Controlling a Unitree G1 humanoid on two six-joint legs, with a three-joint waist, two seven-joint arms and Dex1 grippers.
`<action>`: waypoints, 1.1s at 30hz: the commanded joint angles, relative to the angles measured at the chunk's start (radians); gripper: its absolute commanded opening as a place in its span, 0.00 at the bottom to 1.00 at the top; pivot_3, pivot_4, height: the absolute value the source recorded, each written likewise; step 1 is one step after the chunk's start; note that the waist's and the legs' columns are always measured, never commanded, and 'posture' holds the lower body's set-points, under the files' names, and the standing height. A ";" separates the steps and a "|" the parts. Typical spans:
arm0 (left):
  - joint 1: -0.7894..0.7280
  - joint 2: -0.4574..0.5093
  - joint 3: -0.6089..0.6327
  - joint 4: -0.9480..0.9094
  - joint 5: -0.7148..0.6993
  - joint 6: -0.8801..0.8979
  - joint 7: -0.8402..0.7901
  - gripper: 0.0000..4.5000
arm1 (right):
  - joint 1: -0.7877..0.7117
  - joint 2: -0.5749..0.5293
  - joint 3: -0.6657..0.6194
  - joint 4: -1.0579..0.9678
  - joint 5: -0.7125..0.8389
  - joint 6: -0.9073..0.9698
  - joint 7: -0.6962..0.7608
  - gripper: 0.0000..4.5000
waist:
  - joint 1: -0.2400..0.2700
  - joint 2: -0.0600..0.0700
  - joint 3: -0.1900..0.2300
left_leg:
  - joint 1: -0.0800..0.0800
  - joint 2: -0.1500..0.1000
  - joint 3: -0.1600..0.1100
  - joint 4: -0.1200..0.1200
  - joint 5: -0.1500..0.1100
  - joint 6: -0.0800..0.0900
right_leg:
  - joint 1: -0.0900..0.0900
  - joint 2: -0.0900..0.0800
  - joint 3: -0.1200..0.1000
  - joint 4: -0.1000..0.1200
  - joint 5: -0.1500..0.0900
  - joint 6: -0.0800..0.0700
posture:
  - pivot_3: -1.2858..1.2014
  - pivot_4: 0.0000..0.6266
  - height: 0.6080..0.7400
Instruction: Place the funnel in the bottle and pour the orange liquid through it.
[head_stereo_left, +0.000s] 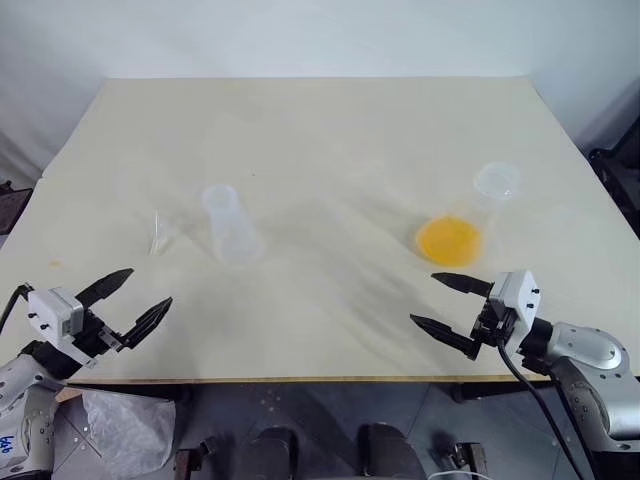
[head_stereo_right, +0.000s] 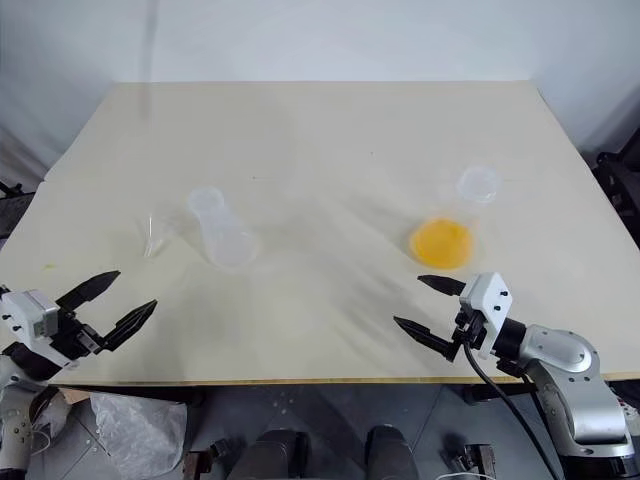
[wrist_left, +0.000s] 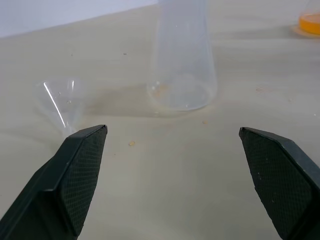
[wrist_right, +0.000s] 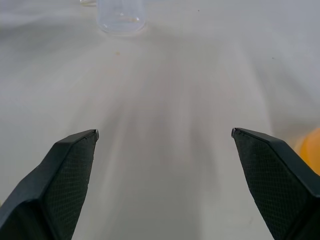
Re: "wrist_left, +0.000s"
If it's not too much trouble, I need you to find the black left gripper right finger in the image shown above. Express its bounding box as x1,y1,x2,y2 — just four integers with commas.
238,126,320,240

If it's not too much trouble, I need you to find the large flask with orange liquid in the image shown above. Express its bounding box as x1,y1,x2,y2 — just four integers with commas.
289,0,320,38

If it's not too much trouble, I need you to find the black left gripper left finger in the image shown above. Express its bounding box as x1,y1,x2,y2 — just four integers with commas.
0,124,109,240

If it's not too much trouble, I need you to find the small clear plastic cup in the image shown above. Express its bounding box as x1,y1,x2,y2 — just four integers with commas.
34,78,87,137

